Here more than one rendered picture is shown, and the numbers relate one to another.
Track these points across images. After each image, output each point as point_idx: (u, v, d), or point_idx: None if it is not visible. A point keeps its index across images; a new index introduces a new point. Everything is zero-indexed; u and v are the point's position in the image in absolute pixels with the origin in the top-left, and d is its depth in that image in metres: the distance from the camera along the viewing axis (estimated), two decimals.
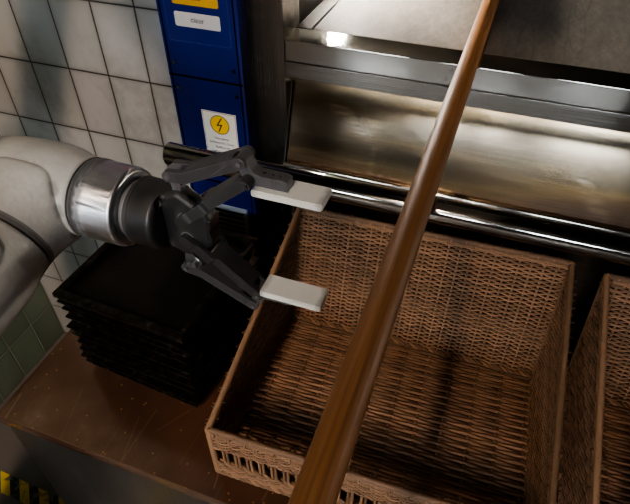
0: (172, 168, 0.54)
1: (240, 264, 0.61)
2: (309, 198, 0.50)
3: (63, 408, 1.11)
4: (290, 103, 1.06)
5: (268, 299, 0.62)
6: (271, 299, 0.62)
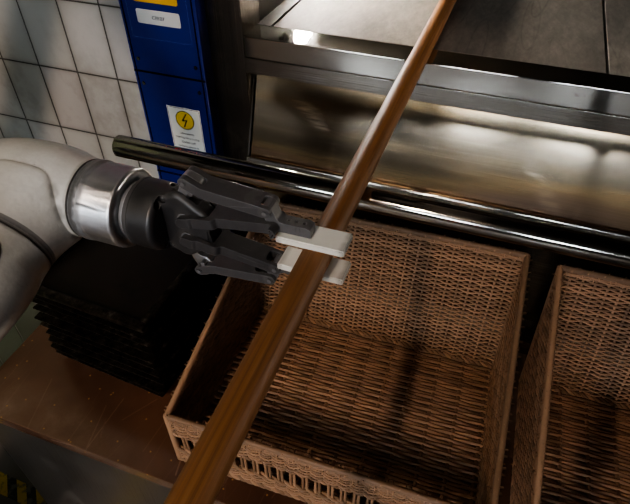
0: (191, 177, 0.54)
1: (247, 245, 0.58)
2: (331, 244, 0.53)
3: (31, 398, 1.13)
4: (252, 99, 1.08)
5: (286, 273, 0.58)
6: (289, 272, 0.58)
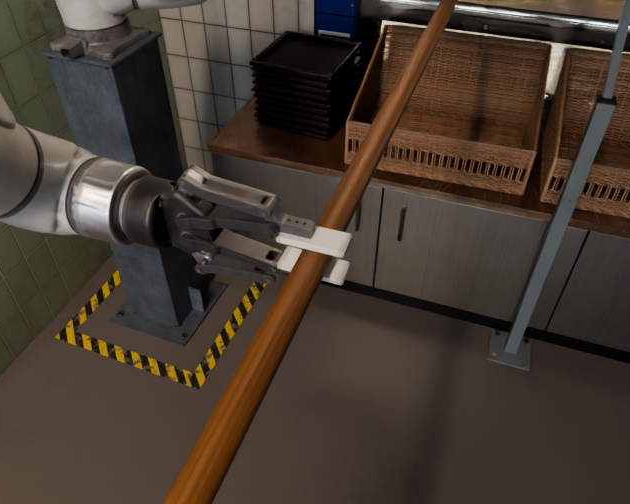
0: (191, 177, 0.54)
1: (247, 244, 0.58)
2: (331, 244, 0.53)
3: (246, 141, 1.86)
4: None
5: (286, 272, 0.58)
6: (289, 272, 0.58)
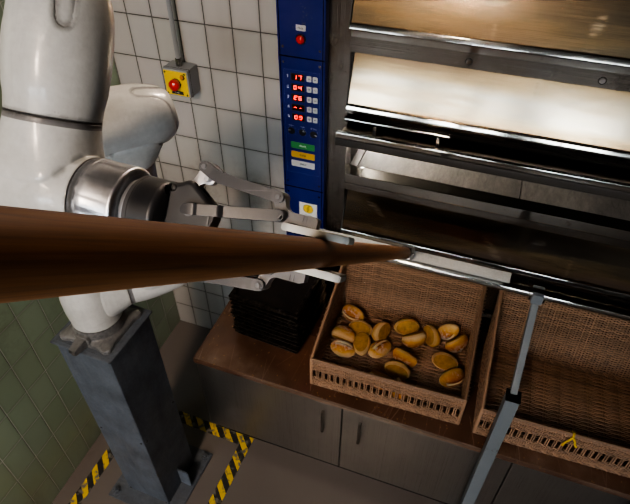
0: (212, 165, 0.58)
1: None
2: (337, 234, 0.54)
3: (226, 354, 2.15)
4: (345, 199, 2.10)
5: (278, 276, 0.56)
6: (282, 276, 0.55)
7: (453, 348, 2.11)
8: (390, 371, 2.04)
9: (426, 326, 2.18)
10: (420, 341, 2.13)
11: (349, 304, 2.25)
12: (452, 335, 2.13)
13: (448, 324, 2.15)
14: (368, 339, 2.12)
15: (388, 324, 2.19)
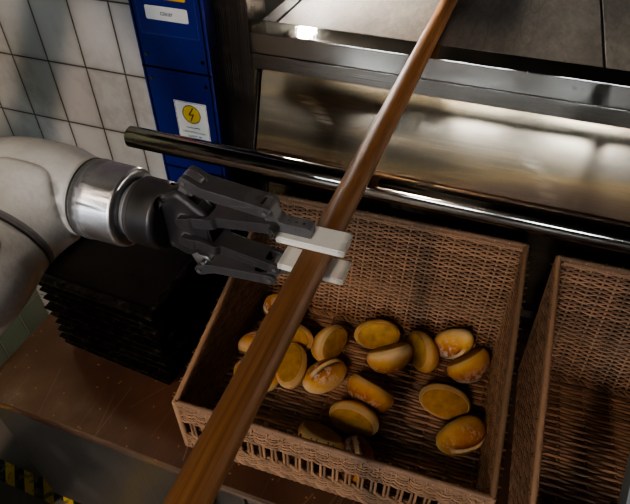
0: (191, 177, 0.54)
1: (247, 244, 0.58)
2: (331, 244, 0.53)
3: (41, 386, 1.16)
4: (258, 93, 1.11)
5: (286, 272, 0.58)
6: (289, 272, 0.58)
7: (463, 376, 1.12)
8: (340, 422, 1.05)
9: (412, 333, 1.19)
10: (401, 362, 1.14)
11: (275, 294, 1.25)
12: (460, 351, 1.14)
13: (454, 330, 1.15)
14: (302, 358, 1.13)
15: (343, 329, 1.20)
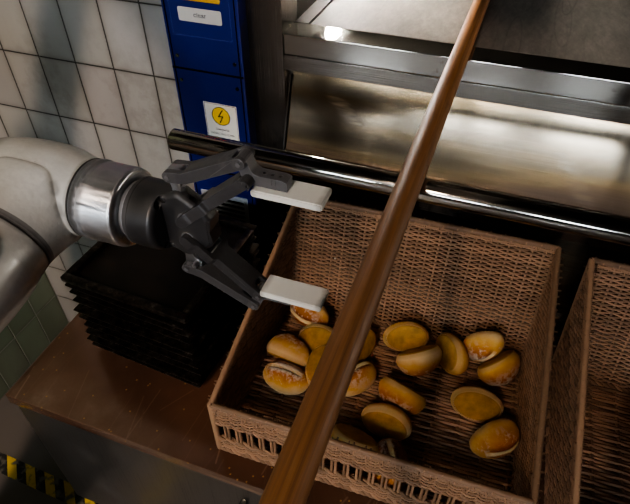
0: (172, 168, 0.54)
1: (240, 264, 0.61)
2: (309, 198, 0.50)
3: (70, 388, 1.15)
4: (288, 95, 1.11)
5: (268, 299, 0.62)
6: (271, 299, 0.62)
7: (494, 379, 1.11)
8: (372, 425, 1.04)
9: (442, 336, 1.18)
10: (431, 364, 1.13)
11: None
12: (491, 353, 1.13)
13: (484, 332, 1.15)
14: None
15: (372, 331, 1.19)
